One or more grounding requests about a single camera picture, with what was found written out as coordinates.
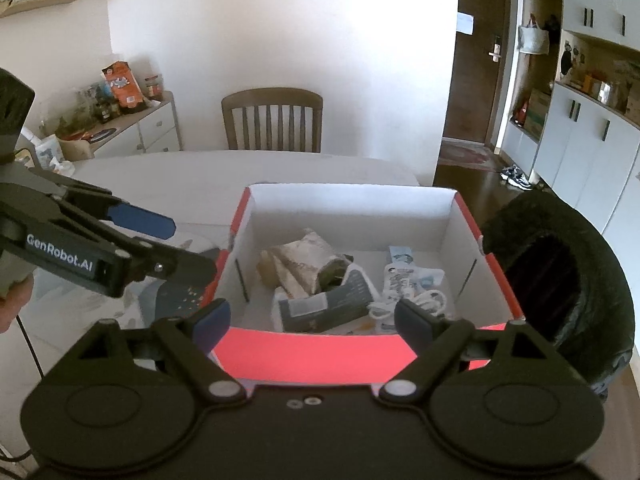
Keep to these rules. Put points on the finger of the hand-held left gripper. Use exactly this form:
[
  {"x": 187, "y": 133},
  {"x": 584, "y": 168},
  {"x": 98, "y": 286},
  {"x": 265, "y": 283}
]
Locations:
[
  {"x": 142, "y": 222},
  {"x": 180, "y": 262}
]

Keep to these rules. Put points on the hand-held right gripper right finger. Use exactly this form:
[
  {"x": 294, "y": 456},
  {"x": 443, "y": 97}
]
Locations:
[{"x": 415, "y": 325}]

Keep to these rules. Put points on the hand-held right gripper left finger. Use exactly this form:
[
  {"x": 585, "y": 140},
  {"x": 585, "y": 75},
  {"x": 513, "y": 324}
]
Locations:
[{"x": 212, "y": 322}]

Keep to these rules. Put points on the white printed snack packet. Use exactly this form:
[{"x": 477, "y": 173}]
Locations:
[{"x": 400, "y": 282}]

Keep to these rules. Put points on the light blue slim carton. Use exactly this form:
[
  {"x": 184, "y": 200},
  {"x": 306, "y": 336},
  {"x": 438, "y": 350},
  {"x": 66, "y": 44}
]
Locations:
[{"x": 400, "y": 254}]

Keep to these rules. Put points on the white and grey tissue pack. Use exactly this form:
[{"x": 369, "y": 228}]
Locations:
[{"x": 325, "y": 307}]

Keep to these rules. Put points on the black snack packet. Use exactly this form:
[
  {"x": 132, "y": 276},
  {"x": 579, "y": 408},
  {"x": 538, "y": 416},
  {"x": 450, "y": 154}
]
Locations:
[{"x": 332, "y": 272}]

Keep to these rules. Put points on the red cardboard shoe box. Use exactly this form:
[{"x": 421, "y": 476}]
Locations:
[{"x": 310, "y": 355}]

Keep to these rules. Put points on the paper wrapper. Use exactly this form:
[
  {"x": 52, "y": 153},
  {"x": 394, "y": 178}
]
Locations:
[{"x": 305, "y": 255}]

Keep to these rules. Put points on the grey glass-topped desktop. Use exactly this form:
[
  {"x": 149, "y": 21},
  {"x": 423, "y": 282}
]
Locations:
[{"x": 200, "y": 180}]

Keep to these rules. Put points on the person's left hand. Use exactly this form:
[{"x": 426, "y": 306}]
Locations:
[{"x": 12, "y": 310}]

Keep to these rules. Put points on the dark blue speckled placemat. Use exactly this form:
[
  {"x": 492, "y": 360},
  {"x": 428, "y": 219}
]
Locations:
[{"x": 170, "y": 305}]

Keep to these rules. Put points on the white sideboard cabinet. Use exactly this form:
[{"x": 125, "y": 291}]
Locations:
[{"x": 155, "y": 130}]

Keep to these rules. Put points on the dark round plate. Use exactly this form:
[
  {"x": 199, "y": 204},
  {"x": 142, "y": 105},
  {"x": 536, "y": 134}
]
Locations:
[{"x": 102, "y": 134}]

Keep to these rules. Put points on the small cardboard box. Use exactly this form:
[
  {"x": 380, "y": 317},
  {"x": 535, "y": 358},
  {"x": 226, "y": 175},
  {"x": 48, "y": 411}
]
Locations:
[{"x": 75, "y": 149}]

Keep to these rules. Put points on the white printed plastic bag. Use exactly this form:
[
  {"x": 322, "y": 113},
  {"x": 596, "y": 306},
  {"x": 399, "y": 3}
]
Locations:
[{"x": 50, "y": 152}]

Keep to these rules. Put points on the jar with red lid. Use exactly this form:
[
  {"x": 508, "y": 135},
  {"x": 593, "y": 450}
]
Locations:
[{"x": 153, "y": 88}]

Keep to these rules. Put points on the orange snack bag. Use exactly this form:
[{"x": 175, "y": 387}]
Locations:
[{"x": 122, "y": 85}]

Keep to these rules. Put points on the patterned door rug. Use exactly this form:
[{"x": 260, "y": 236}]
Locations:
[{"x": 462, "y": 155}]

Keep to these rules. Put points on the grey sneaker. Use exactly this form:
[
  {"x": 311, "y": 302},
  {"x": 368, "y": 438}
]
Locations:
[
  {"x": 522, "y": 181},
  {"x": 510, "y": 171}
]

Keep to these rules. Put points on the brown wooden chair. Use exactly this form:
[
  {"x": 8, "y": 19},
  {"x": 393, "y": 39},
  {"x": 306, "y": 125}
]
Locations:
[{"x": 272, "y": 97}]

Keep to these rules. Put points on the black round-backed chair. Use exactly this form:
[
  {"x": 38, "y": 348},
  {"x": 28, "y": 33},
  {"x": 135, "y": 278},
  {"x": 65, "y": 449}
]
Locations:
[{"x": 600, "y": 260}]

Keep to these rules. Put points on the red bag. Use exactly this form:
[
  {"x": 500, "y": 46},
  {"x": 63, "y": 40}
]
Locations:
[{"x": 520, "y": 110}]

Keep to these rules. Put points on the cardboard box with green print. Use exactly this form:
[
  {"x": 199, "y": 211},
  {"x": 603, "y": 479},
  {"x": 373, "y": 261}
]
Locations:
[{"x": 535, "y": 112}]

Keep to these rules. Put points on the dark wooden door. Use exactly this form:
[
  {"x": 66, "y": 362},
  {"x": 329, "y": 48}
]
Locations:
[{"x": 470, "y": 85}]

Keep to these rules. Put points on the white paper notice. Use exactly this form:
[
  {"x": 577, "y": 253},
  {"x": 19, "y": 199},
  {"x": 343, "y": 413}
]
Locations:
[{"x": 465, "y": 23}]

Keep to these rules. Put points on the grey tote bag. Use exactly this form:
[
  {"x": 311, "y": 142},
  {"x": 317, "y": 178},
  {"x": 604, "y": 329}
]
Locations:
[{"x": 532, "y": 37}]

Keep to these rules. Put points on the white and wood wall cabinet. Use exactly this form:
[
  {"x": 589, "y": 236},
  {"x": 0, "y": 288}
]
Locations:
[{"x": 575, "y": 160}]

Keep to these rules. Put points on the wooden wall shelf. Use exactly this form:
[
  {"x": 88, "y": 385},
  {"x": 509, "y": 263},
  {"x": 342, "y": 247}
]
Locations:
[{"x": 45, "y": 4}]

